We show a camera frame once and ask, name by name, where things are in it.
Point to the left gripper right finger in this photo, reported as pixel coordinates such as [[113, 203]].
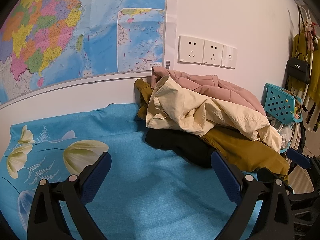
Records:
[[275, 219]]

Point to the cream beige jacket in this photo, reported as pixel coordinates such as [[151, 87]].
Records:
[[174, 107]]

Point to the white middle wall socket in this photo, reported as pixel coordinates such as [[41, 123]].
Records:
[[212, 53]]

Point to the white network wall plate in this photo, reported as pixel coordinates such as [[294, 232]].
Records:
[[229, 57]]

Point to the blue floral bed sheet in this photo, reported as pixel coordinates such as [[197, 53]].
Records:
[[147, 194]]

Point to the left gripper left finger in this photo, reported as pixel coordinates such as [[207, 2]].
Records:
[[46, 219]]

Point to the mustard yellow garment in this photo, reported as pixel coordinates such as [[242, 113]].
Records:
[[238, 150]]

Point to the colourful wall map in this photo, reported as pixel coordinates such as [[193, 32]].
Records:
[[47, 43]]

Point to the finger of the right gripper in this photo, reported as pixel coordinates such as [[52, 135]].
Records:
[[298, 158]]

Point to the black handbag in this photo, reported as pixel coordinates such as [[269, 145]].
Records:
[[299, 68]]

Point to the black garment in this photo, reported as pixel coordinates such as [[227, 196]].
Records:
[[188, 146]]

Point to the pink zip jacket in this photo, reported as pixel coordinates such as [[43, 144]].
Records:
[[210, 85]]

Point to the turquoise perforated plastic basket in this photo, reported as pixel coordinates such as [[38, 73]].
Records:
[[280, 103]]

